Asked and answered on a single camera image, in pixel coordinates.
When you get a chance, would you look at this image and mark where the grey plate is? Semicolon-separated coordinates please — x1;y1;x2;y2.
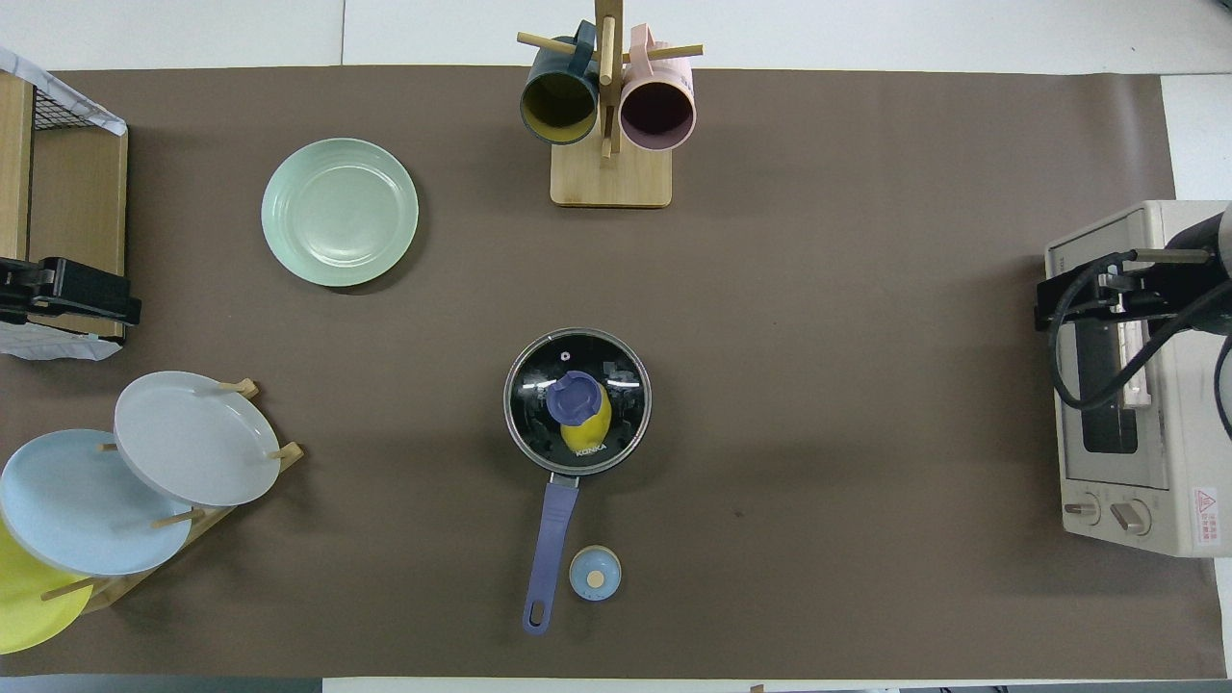
114;371;283;509

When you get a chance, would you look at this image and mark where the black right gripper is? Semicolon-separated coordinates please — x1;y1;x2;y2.
1035;247;1215;334

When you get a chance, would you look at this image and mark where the black wire basket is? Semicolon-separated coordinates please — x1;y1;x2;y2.
31;82;109;132

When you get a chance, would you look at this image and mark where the green plate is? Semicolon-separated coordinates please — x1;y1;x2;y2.
261;138;421;289

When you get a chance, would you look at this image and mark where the glass lid with blue knob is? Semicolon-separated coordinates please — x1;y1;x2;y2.
503;328;653;478

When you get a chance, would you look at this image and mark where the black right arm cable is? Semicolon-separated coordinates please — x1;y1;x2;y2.
1046;255;1232;442

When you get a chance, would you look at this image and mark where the dark teal mug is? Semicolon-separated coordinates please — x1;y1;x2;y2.
520;21;602;147

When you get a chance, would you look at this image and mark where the black pot with blue handle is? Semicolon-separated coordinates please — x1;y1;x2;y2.
502;327;654;636

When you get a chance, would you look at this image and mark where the yellow plate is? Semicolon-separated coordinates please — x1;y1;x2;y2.
0;520;95;656

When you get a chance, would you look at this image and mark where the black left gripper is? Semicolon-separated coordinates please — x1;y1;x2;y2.
0;256;143;327

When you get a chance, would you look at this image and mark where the white patterned cloth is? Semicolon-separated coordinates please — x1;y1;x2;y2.
0;321;123;363
0;45;129;137

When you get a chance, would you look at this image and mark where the brown table mat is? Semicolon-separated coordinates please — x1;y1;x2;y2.
0;65;1230;680

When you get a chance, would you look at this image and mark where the wooden dish rack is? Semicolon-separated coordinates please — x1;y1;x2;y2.
38;378;307;617

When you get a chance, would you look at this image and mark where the wooden shelf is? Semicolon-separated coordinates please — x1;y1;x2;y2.
0;72;130;341

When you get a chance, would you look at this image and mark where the pink mug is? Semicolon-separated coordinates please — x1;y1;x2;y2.
619;24;698;153

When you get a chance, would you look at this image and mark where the beige toaster oven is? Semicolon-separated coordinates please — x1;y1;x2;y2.
1045;199;1232;560

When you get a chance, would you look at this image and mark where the light blue plate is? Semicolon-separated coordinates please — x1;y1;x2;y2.
0;429;194;578

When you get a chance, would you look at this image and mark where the wooden mug tree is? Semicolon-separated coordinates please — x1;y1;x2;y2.
517;0;705;209

